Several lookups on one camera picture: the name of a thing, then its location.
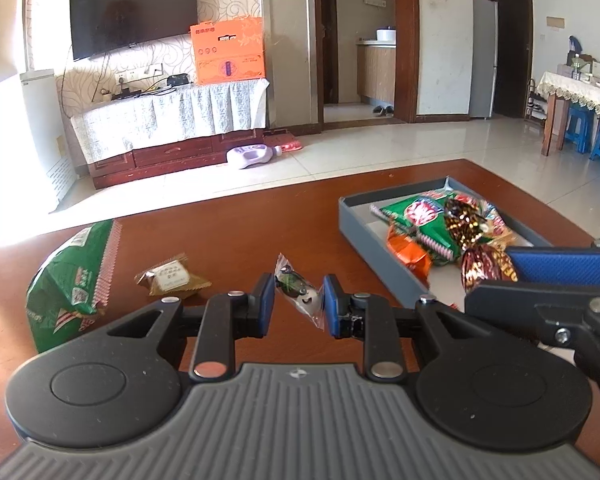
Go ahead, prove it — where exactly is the cream lace tablecloth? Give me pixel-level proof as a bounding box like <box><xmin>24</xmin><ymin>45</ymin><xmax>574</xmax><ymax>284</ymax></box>
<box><xmin>536</xmin><ymin>71</ymin><xmax>600</xmax><ymax>126</ymax></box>

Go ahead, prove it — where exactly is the red floor mat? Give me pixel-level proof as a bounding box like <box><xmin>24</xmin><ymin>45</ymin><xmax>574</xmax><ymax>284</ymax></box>
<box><xmin>264</xmin><ymin>130</ymin><xmax>303</xmax><ymax>153</ymax></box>

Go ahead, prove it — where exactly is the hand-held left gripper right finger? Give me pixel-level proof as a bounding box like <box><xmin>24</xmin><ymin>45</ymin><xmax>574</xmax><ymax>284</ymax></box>
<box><xmin>322</xmin><ymin>274</ymin><xmax>468</xmax><ymax>381</ymax></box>

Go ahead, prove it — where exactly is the brown gold candy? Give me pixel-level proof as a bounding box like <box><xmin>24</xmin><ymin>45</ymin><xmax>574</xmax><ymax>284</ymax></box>
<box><xmin>442</xmin><ymin>196</ymin><xmax>501</xmax><ymax>253</ymax></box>
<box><xmin>460</xmin><ymin>245</ymin><xmax>520</xmax><ymax>293</ymax></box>

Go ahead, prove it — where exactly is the metal shoe rack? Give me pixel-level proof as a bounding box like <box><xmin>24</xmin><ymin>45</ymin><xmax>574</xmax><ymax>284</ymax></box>
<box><xmin>524</xmin><ymin>78</ymin><xmax>548</xmax><ymax>123</ymax></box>

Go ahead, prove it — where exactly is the orange snack packet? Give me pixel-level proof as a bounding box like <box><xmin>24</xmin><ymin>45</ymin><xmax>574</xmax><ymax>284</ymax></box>
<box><xmin>386</xmin><ymin>225</ymin><xmax>433</xmax><ymax>281</ymax></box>

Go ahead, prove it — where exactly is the wooden kitchen counter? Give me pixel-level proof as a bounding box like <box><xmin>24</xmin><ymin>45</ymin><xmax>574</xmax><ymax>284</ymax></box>
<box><xmin>356</xmin><ymin>40</ymin><xmax>397</xmax><ymax>106</ymax></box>

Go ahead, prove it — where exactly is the purple white floor device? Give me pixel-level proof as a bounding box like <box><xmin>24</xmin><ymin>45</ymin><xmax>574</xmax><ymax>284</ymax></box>
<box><xmin>226</xmin><ymin>144</ymin><xmax>285</xmax><ymax>170</ymax></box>

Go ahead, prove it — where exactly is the small gold snack packet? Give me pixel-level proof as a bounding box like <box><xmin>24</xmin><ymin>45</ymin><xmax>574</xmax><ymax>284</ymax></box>
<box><xmin>134</xmin><ymin>252</ymin><xmax>213</xmax><ymax>301</ymax></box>

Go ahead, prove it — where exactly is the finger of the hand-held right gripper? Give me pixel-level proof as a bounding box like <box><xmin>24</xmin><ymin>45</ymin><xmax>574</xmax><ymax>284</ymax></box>
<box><xmin>505</xmin><ymin>232</ymin><xmax>600</xmax><ymax>289</ymax></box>
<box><xmin>464</xmin><ymin>280</ymin><xmax>600</xmax><ymax>436</ymax></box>

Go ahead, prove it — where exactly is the wooden dining table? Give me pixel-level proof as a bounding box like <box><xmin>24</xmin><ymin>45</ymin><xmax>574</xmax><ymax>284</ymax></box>
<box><xmin>536</xmin><ymin>71</ymin><xmax>600</xmax><ymax>157</ymax></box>

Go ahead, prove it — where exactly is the black television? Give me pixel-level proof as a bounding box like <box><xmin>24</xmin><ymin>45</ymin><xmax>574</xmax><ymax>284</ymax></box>
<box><xmin>69</xmin><ymin>0</ymin><xmax>198</xmax><ymax>62</ymax></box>

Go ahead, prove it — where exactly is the grey tray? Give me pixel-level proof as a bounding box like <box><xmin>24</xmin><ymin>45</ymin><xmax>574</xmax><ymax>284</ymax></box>
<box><xmin>337</xmin><ymin>176</ymin><xmax>556</xmax><ymax>307</ymax></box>

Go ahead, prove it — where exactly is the tv cabinet with white cloth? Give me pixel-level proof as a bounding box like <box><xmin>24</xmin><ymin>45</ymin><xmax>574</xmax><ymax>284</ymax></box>
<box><xmin>70</xmin><ymin>78</ymin><xmax>271</xmax><ymax>165</ymax></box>

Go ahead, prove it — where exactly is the clear packet with dark candy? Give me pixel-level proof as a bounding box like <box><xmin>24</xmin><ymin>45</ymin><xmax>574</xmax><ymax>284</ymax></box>
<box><xmin>275</xmin><ymin>252</ymin><xmax>328</xmax><ymax>332</ymax></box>

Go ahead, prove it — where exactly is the white wall socket strip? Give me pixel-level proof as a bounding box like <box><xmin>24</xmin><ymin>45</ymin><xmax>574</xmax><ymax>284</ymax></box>
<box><xmin>115</xmin><ymin>63</ymin><xmax>163</xmax><ymax>84</ymax></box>

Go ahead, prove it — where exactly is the orange cardboard box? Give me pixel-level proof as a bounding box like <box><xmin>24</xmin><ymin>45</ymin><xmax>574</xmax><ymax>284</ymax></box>
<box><xmin>189</xmin><ymin>16</ymin><xmax>269</xmax><ymax>86</ymax></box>

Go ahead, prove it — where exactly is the large green snack bag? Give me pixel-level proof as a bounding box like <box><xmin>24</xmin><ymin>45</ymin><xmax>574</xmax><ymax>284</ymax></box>
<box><xmin>26</xmin><ymin>219</ymin><xmax>123</xmax><ymax>355</ymax></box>

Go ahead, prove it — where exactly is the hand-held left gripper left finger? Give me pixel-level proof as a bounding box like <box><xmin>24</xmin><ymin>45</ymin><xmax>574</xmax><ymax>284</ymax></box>
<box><xmin>106</xmin><ymin>272</ymin><xmax>277</xmax><ymax>381</ymax></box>

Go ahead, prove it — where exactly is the dark wooden door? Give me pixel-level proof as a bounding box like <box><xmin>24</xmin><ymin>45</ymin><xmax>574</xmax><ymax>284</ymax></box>
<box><xmin>487</xmin><ymin>0</ymin><xmax>534</xmax><ymax>119</ymax></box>

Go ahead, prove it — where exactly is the white freezer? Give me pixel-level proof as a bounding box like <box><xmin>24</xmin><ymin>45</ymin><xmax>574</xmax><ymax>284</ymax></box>
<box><xmin>17</xmin><ymin>69</ymin><xmax>78</xmax><ymax>211</ymax></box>

